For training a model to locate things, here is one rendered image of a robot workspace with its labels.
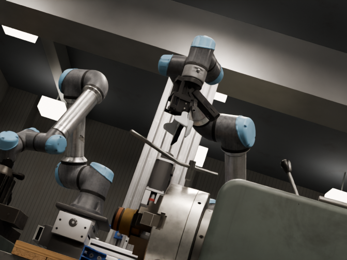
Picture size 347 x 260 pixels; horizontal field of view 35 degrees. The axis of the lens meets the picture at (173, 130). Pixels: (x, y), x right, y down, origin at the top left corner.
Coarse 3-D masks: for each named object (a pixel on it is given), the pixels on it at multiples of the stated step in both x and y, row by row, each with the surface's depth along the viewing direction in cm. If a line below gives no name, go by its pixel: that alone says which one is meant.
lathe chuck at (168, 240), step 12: (168, 192) 162; (180, 192) 163; (192, 192) 165; (168, 204) 159; (180, 204) 159; (192, 204) 160; (168, 216) 156; (180, 216) 156; (168, 228) 155; (180, 228) 155; (156, 240) 155; (168, 240) 154; (180, 240) 154; (156, 252) 155; (168, 252) 154
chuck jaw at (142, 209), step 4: (160, 196) 180; (160, 200) 178; (152, 204) 177; (156, 204) 177; (140, 208) 175; (144, 208) 175; (148, 208) 175; (152, 208) 175; (156, 208) 175; (140, 212) 173; (148, 212) 174; (152, 212) 174; (156, 212) 174
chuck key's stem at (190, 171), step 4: (192, 160) 171; (192, 164) 171; (188, 168) 171; (192, 168) 171; (188, 172) 171; (192, 172) 171; (188, 176) 171; (188, 180) 171; (184, 184) 171; (188, 184) 171
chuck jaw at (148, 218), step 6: (138, 216) 163; (144, 216) 159; (150, 216) 159; (156, 216) 157; (162, 216) 157; (132, 222) 166; (138, 222) 163; (144, 222) 158; (150, 222) 158; (156, 222) 156; (162, 222) 156; (138, 228) 166; (144, 228) 163; (150, 228) 160; (156, 228) 156; (162, 228) 156
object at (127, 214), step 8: (120, 208) 171; (128, 208) 172; (120, 216) 169; (128, 216) 169; (112, 224) 169; (120, 224) 168; (128, 224) 168; (120, 232) 170; (128, 232) 168; (136, 232) 169
